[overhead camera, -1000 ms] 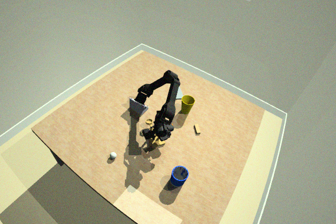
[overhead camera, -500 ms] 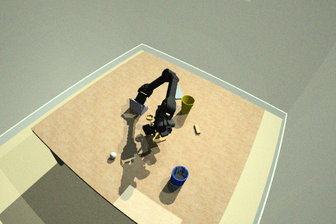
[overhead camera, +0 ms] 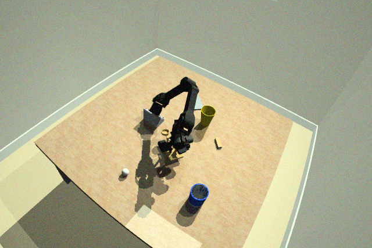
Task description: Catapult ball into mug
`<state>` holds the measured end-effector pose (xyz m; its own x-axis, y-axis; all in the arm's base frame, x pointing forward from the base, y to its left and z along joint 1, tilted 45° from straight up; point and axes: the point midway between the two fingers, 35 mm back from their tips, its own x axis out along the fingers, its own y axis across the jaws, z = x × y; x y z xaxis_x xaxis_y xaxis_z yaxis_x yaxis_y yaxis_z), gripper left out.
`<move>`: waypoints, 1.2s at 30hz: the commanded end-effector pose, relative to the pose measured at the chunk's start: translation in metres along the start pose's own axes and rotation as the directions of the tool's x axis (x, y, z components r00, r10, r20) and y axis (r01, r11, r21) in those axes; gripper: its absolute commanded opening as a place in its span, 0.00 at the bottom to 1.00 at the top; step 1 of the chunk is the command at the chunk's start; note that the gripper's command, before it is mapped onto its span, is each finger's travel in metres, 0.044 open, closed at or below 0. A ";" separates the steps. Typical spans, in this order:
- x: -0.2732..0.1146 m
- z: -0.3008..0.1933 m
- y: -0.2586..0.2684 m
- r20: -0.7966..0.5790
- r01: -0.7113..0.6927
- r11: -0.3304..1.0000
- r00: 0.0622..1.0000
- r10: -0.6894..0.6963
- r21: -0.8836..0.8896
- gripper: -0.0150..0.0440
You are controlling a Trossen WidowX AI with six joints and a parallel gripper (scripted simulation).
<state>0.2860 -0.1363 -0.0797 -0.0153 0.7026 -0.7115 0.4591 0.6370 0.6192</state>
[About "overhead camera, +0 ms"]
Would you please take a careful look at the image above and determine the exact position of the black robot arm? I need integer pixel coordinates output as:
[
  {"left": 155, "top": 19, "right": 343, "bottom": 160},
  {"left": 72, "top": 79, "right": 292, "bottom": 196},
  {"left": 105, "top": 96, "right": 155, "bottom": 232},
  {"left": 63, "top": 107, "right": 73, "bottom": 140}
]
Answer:
[{"left": 148, "top": 76, "right": 199, "bottom": 154}]

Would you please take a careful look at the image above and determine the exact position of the blue mug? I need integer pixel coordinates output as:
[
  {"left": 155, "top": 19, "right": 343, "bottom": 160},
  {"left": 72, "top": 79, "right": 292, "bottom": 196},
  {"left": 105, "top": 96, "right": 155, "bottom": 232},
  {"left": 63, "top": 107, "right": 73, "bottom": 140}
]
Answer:
[{"left": 189, "top": 184, "right": 209, "bottom": 207}]

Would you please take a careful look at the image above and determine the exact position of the small white ball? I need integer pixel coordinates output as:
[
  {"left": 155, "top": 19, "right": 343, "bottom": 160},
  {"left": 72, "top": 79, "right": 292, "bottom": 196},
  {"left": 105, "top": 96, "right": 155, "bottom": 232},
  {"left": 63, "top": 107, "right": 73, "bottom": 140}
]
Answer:
[{"left": 121, "top": 168, "right": 129, "bottom": 176}]

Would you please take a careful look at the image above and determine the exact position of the yellow cup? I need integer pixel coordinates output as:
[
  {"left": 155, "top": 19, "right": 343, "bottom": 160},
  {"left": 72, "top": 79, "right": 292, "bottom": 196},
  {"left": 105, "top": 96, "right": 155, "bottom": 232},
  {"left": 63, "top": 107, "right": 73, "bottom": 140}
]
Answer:
[{"left": 201, "top": 105, "right": 216, "bottom": 127}]

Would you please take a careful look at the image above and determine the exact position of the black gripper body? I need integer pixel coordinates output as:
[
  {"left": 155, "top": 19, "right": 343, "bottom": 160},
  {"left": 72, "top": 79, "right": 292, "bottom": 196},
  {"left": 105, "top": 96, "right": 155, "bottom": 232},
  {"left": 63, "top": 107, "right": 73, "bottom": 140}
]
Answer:
[{"left": 158, "top": 132, "right": 193, "bottom": 152}]

